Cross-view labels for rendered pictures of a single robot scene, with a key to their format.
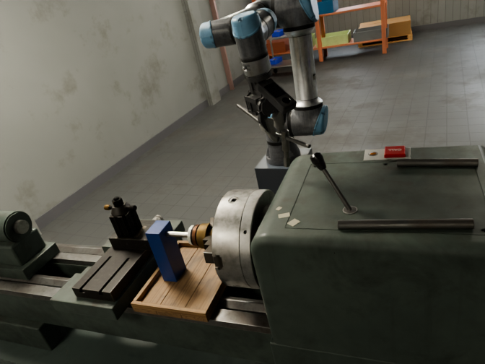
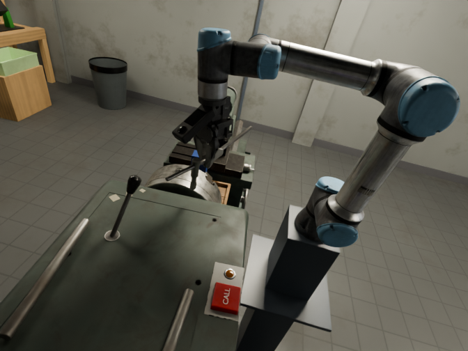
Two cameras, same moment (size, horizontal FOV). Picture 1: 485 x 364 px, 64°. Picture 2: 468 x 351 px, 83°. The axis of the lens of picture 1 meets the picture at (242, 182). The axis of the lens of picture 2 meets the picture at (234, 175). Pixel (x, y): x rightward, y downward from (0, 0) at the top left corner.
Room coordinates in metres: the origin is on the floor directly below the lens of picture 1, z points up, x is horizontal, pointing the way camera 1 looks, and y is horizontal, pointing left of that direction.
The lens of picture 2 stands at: (0.86, -0.75, 1.83)
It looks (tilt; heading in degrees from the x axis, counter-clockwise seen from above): 36 degrees down; 64
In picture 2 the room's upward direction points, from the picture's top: 13 degrees clockwise
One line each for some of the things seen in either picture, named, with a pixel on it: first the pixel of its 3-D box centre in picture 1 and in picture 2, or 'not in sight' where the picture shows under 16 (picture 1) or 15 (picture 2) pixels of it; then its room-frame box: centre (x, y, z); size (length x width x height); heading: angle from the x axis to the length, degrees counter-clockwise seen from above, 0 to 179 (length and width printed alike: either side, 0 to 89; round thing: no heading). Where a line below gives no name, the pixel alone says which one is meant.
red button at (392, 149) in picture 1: (395, 152); (225, 298); (1.04, -0.48, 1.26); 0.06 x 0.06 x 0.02; 64
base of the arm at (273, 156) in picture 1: (281, 147); (317, 218); (1.53, -0.20, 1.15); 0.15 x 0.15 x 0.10
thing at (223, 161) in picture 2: (137, 236); (219, 157); (1.35, 0.47, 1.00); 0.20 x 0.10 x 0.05; 64
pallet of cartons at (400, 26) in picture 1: (384, 31); not in sight; (8.56, -3.75, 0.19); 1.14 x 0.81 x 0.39; 59
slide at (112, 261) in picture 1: (126, 255); (208, 159); (1.30, 0.52, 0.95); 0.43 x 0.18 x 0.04; 154
